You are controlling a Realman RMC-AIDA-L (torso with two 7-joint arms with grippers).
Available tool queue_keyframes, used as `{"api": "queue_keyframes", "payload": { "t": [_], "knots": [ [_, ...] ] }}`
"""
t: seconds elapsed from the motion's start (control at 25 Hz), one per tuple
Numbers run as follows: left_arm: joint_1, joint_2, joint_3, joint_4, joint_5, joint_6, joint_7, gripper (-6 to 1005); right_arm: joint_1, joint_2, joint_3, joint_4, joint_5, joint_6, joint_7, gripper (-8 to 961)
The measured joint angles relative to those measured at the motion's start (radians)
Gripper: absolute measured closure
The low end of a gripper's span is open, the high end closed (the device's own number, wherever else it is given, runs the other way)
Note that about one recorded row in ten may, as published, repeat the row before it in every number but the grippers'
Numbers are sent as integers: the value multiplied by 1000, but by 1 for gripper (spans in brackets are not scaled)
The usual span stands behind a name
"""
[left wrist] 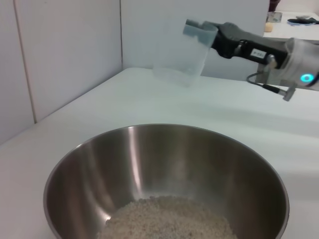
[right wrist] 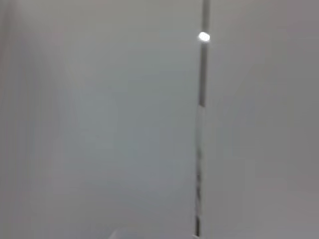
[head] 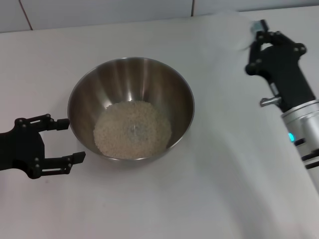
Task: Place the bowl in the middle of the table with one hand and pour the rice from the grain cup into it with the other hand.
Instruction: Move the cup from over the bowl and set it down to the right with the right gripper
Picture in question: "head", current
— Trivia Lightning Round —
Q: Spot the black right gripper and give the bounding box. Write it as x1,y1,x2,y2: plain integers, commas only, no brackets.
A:
245,19,317,113

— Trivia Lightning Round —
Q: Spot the white rice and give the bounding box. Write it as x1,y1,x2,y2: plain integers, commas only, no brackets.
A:
93,100,173,159

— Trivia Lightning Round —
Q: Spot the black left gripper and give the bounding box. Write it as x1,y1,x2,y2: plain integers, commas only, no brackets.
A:
0,114,87,180

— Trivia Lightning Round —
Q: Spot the right arm connector cable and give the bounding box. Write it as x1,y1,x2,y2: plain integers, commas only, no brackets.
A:
259,96,281,108

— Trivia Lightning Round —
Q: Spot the stainless steel mixing bowl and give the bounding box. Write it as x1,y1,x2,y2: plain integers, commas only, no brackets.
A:
67,57,196,161

